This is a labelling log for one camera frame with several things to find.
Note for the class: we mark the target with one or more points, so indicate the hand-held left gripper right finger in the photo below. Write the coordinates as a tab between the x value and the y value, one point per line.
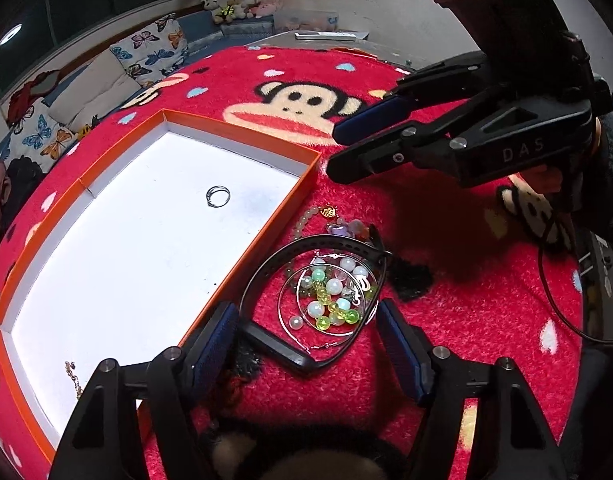
401	350

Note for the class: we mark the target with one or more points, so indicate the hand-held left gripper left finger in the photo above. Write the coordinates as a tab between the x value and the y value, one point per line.
216	340

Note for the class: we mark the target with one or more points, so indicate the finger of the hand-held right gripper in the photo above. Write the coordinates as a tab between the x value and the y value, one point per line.
366	160
371	115

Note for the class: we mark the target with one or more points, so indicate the black smart band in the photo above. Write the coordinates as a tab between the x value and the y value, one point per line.
281	352

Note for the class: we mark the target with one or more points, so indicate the silver hoop earring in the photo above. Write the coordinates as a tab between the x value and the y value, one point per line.
280	305

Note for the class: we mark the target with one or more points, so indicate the thin silver bangle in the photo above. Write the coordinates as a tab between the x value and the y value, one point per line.
297	290

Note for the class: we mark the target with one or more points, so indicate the orange cardboard box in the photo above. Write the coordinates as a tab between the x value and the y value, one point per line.
136	260

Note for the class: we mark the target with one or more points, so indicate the person's right hand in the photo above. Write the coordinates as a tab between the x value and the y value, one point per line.
546	180

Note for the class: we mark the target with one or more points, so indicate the red monkey print blanket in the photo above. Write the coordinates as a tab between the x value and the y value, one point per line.
436	385

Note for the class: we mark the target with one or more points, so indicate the flat white box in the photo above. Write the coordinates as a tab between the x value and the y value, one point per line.
326	36

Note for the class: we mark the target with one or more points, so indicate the clear plastic storage box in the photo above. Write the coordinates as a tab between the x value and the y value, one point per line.
306	20

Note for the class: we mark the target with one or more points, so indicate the pink plush toy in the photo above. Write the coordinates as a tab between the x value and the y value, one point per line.
264	8

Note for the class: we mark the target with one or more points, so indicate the beige plush toy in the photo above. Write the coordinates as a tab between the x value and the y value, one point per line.
244	5

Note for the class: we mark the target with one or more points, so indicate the white panda plush toy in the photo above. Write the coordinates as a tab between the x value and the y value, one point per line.
211	5

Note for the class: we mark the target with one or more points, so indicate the butterfly print pillow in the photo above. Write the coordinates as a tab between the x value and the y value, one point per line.
151	50
39	135

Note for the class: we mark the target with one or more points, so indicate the yellow toy excavator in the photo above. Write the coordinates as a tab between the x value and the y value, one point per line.
84	130

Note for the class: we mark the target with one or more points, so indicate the plain white pillow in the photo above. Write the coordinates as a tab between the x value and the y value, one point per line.
94	92

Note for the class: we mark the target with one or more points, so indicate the dark window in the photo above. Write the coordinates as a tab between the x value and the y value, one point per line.
86	5

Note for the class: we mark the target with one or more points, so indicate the red cloth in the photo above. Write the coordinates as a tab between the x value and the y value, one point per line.
36	85

